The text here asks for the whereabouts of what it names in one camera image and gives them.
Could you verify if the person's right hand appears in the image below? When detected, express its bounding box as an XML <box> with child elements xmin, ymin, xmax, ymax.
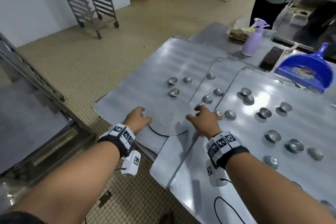
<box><xmin>186</xmin><ymin>104</ymin><xmax>222</xmax><ymax>140</ymax></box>

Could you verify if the person's left hand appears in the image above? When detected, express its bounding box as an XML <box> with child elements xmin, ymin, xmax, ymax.
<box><xmin>123</xmin><ymin>106</ymin><xmax>153</xmax><ymax>134</ymax></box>

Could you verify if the round metal disc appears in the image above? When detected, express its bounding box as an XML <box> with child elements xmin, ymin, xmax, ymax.
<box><xmin>146</xmin><ymin>95</ymin><xmax>193</xmax><ymax>137</ymax></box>

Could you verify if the person's right forearm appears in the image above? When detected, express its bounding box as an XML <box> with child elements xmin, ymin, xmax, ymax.
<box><xmin>225</xmin><ymin>152</ymin><xmax>336</xmax><ymax>224</ymax></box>

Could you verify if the person's left forearm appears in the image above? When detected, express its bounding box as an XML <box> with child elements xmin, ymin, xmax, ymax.
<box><xmin>10</xmin><ymin>140</ymin><xmax>122</xmax><ymax>224</ymax></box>

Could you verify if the left wrist marker band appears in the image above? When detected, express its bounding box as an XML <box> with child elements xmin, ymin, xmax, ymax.
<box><xmin>98</xmin><ymin>124</ymin><xmax>136</xmax><ymax>159</ymax></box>

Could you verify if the wrist marker band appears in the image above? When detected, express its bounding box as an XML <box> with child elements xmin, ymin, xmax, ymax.
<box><xmin>205</xmin><ymin>131</ymin><xmax>250</xmax><ymax>170</ymax></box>
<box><xmin>98</xmin><ymin>124</ymin><xmax>136</xmax><ymax>159</ymax></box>

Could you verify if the right wrist marker band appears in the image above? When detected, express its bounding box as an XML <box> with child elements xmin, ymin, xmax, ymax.
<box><xmin>205</xmin><ymin>131</ymin><xmax>250</xmax><ymax>170</ymax></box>

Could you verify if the large metal baking sheet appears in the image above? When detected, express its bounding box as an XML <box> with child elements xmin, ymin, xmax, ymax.
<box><xmin>150</xmin><ymin>58</ymin><xmax>248</xmax><ymax>190</ymax></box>
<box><xmin>170</xmin><ymin>66</ymin><xmax>336</xmax><ymax>224</ymax></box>
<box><xmin>94</xmin><ymin>37</ymin><xmax>229</xmax><ymax>154</ymax></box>

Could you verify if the group of small metal moulds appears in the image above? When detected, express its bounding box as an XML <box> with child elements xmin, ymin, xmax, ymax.
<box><xmin>167</xmin><ymin>72</ymin><xmax>325</xmax><ymax>170</ymax></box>

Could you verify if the purple spray bottle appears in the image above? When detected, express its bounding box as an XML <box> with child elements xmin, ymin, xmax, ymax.
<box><xmin>241</xmin><ymin>18</ymin><xmax>270</xmax><ymax>57</ymax></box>

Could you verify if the clear plastic food bag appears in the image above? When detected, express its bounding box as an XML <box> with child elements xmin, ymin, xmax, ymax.
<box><xmin>228</xmin><ymin>18</ymin><xmax>257</xmax><ymax>42</ymax></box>

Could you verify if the dark rectangular brush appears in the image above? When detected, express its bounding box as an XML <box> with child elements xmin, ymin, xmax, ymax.
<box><xmin>258</xmin><ymin>46</ymin><xmax>285</xmax><ymax>72</ymax></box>

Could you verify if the steel work counter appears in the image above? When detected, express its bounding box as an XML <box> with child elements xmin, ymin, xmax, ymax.
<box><xmin>0</xmin><ymin>32</ymin><xmax>97</xmax><ymax>207</ymax></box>

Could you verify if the blue plastic dustpan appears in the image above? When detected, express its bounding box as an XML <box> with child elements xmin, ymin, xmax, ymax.
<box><xmin>276</xmin><ymin>42</ymin><xmax>334</xmax><ymax>94</ymax></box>

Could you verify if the steel shelf unit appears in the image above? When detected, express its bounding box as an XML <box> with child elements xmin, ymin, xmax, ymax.
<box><xmin>272</xmin><ymin>0</ymin><xmax>336</xmax><ymax>57</ymax></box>

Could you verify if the dark shirt sleeve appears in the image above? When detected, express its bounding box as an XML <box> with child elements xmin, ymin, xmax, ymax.
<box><xmin>0</xmin><ymin>211</ymin><xmax>41</xmax><ymax>224</ymax></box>

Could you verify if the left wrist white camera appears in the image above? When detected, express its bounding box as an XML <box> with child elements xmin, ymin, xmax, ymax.
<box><xmin>120</xmin><ymin>150</ymin><xmax>142</xmax><ymax>177</ymax></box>

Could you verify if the wrist white camera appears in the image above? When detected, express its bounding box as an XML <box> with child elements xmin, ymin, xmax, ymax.
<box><xmin>120</xmin><ymin>150</ymin><xmax>142</xmax><ymax>177</ymax></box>
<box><xmin>206</xmin><ymin>159</ymin><xmax>229</xmax><ymax>188</ymax></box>

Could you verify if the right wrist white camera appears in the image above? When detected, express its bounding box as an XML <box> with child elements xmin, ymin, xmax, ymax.
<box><xmin>206</xmin><ymin>159</ymin><xmax>229</xmax><ymax>188</ymax></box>

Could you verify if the black cable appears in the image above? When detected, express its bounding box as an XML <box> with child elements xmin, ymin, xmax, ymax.
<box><xmin>213</xmin><ymin>196</ymin><xmax>247</xmax><ymax>224</ymax></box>

